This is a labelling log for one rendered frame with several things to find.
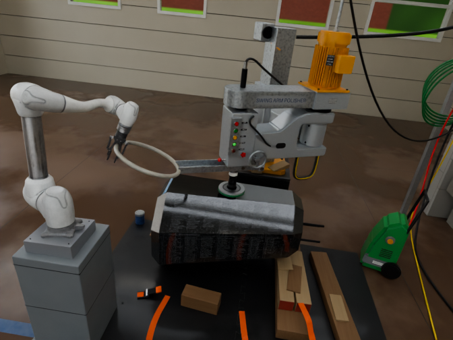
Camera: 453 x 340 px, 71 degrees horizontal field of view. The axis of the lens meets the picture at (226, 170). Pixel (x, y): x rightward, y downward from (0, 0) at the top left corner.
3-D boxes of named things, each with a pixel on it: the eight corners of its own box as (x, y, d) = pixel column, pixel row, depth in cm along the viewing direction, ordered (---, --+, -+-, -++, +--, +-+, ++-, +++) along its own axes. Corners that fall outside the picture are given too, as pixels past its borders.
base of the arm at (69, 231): (79, 238, 187) (77, 230, 184) (40, 237, 185) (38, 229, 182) (89, 220, 203) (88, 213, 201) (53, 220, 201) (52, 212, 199)
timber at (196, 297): (180, 305, 254) (180, 295, 249) (185, 294, 265) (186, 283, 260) (216, 315, 249) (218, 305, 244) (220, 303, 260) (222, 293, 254)
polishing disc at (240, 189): (216, 183, 267) (216, 181, 266) (240, 181, 272) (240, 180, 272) (222, 196, 249) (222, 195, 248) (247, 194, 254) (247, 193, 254)
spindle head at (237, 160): (259, 156, 268) (266, 104, 247) (269, 167, 249) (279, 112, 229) (218, 158, 256) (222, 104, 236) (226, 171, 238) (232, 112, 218)
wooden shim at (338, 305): (328, 295, 268) (329, 293, 267) (340, 296, 267) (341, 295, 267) (335, 320, 245) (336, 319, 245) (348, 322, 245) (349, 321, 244)
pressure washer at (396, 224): (395, 259, 330) (427, 187, 291) (398, 282, 301) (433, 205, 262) (360, 247, 341) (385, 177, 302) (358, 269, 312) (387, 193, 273)
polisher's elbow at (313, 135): (294, 139, 268) (298, 117, 259) (311, 137, 276) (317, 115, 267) (309, 148, 253) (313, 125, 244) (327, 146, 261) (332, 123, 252)
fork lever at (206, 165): (256, 160, 268) (257, 155, 265) (265, 171, 251) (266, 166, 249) (174, 164, 245) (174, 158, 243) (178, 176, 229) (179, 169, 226)
